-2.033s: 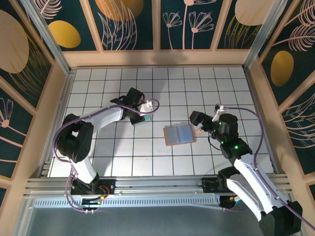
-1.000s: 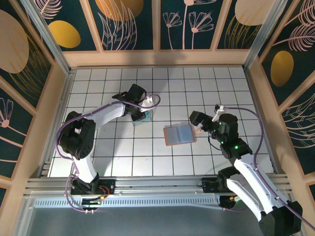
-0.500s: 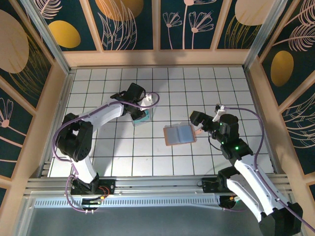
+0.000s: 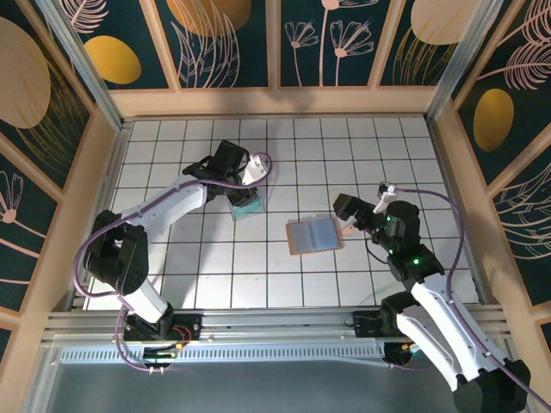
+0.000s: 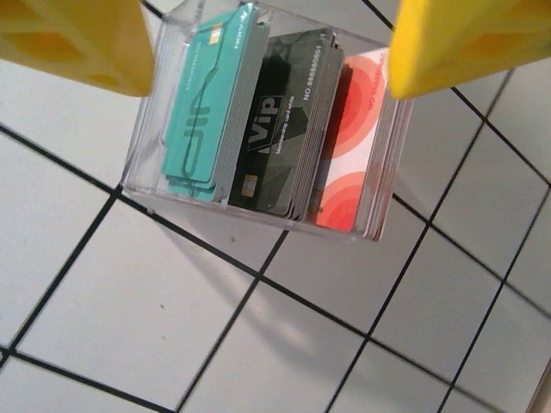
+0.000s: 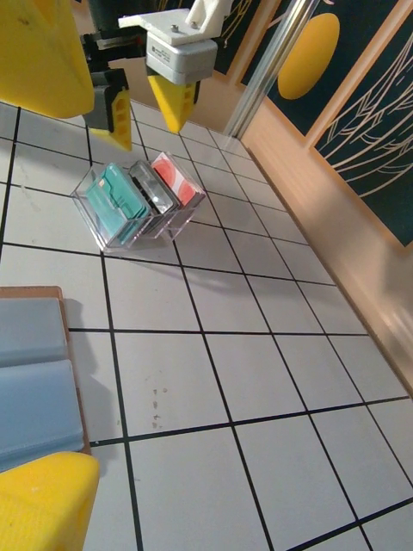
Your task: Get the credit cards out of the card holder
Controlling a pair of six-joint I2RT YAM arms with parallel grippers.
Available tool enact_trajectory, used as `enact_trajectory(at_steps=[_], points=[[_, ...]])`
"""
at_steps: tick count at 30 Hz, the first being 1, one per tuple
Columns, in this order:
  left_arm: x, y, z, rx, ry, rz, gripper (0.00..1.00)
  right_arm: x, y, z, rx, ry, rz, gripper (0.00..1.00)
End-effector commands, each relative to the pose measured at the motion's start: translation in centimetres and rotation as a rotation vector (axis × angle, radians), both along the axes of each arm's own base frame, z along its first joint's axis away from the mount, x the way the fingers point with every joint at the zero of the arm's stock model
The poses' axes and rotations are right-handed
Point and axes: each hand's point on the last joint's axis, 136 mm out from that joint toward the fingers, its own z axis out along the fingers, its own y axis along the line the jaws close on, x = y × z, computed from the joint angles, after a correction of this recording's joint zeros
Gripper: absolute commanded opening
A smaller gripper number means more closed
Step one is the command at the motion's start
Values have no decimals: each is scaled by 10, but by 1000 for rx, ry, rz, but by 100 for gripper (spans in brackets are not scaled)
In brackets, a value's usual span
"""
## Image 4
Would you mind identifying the aluminium table side rail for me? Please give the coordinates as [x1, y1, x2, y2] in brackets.
[64, 120, 133, 311]
[424, 115, 492, 305]

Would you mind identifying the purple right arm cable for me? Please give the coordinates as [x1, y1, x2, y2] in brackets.
[389, 185, 551, 410]

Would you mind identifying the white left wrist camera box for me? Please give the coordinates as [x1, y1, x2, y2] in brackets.
[239, 154, 272, 187]

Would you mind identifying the teal card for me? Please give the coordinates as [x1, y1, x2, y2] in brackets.
[232, 200, 263, 216]

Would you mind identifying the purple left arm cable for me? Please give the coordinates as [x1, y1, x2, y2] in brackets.
[72, 151, 276, 376]

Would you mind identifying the clear acrylic box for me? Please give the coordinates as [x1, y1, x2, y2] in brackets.
[229, 188, 265, 222]

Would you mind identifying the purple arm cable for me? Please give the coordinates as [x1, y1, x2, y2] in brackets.
[389, 185, 551, 410]
[72, 151, 276, 376]

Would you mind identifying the aluminium corner post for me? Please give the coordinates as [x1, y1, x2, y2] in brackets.
[36, 0, 128, 130]
[424, 0, 505, 124]

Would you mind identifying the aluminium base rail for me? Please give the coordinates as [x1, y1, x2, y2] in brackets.
[40, 305, 513, 346]

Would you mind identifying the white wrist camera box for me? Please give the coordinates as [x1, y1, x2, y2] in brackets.
[373, 182, 398, 214]
[239, 154, 272, 187]

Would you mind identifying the thin black cable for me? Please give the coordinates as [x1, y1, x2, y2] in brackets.
[364, 237, 391, 265]

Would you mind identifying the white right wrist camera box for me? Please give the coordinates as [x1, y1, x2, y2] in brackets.
[373, 182, 398, 214]

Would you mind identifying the perforated grey cable tray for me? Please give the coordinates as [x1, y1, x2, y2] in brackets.
[58, 342, 391, 367]

